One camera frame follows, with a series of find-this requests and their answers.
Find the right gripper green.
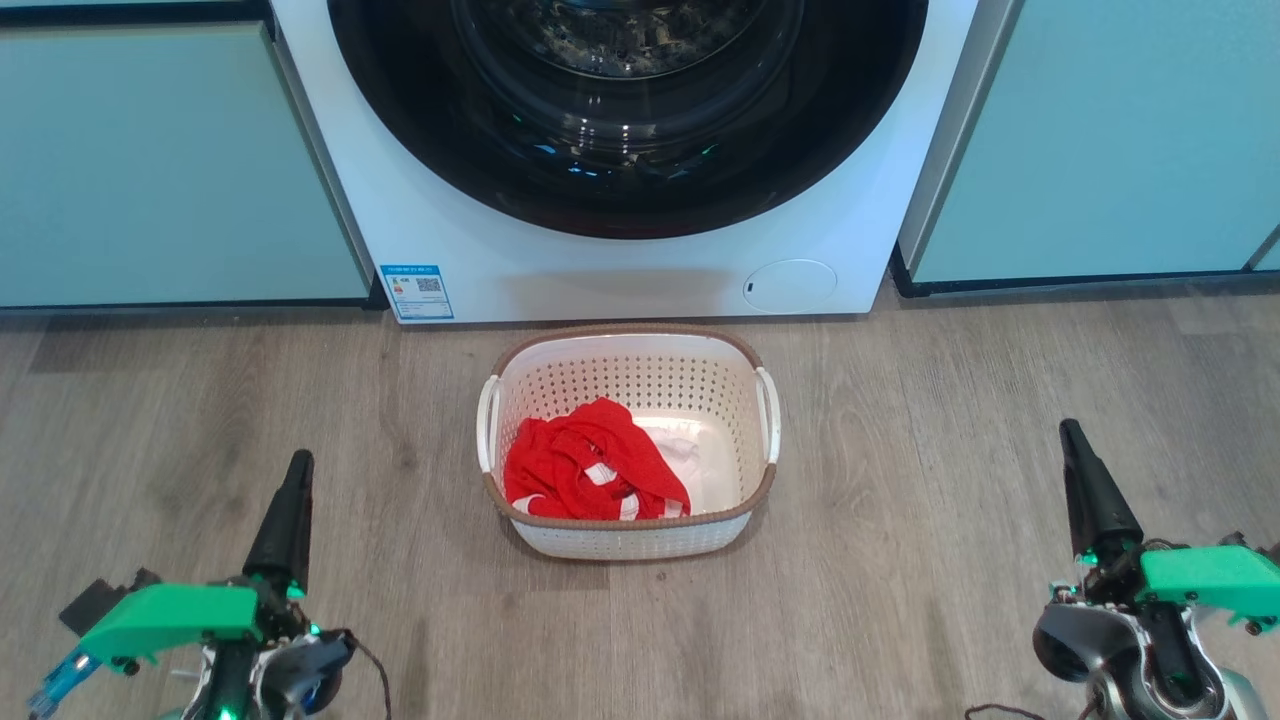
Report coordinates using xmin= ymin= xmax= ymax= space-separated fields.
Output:
xmin=1058 ymin=418 xmax=1280 ymax=637

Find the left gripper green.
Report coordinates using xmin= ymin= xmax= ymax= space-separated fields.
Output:
xmin=80 ymin=449 xmax=314 ymax=675

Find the red garment with white print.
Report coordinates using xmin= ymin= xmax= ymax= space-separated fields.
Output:
xmin=503 ymin=397 xmax=693 ymax=522

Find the round washing machine door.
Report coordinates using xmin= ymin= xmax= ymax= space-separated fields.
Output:
xmin=327 ymin=0 xmax=929 ymax=240

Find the white front-load washing machine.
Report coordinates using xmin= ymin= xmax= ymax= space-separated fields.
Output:
xmin=268 ymin=0 xmax=981 ymax=326

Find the stainless steel washing machine drum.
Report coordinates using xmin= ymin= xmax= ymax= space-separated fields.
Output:
xmin=455 ymin=0 xmax=801 ymax=81

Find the blue energy label sticker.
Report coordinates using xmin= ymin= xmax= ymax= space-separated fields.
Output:
xmin=380 ymin=264 xmax=455 ymax=323

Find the wide teal cabinet grey side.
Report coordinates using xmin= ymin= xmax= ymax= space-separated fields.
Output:
xmin=895 ymin=0 xmax=1280 ymax=297

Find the round white filter cover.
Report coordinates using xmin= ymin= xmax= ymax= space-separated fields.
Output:
xmin=742 ymin=259 xmax=839 ymax=314

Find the white perforated basket brown rim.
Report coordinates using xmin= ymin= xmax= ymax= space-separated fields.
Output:
xmin=476 ymin=323 xmax=782 ymax=561

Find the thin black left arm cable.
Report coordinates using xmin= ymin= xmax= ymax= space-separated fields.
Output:
xmin=345 ymin=630 xmax=393 ymax=720

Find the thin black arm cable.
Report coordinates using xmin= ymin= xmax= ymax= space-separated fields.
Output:
xmin=345 ymin=630 xmax=393 ymax=720
xmin=963 ymin=703 xmax=1101 ymax=720

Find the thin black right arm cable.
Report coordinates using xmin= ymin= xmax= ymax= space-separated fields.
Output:
xmin=963 ymin=703 xmax=1101 ymax=720

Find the blue left camera connector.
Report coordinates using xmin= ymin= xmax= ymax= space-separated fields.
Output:
xmin=27 ymin=645 xmax=103 ymax=720

